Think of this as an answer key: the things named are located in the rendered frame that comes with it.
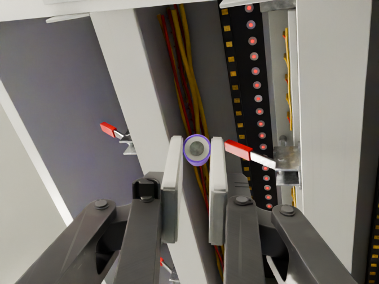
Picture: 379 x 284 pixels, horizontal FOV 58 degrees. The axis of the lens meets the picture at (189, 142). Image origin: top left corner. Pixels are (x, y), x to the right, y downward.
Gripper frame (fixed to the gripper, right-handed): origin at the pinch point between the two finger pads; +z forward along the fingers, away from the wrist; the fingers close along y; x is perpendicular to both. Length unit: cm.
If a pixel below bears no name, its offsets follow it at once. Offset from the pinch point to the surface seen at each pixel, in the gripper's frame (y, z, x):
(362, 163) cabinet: 23.2, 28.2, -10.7
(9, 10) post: -21.5, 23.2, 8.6
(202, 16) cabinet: -0.1, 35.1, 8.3
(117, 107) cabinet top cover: -16, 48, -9
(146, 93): -5.5, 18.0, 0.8
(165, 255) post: -7, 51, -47
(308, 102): 8.2, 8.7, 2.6
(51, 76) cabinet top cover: -23.6, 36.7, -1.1
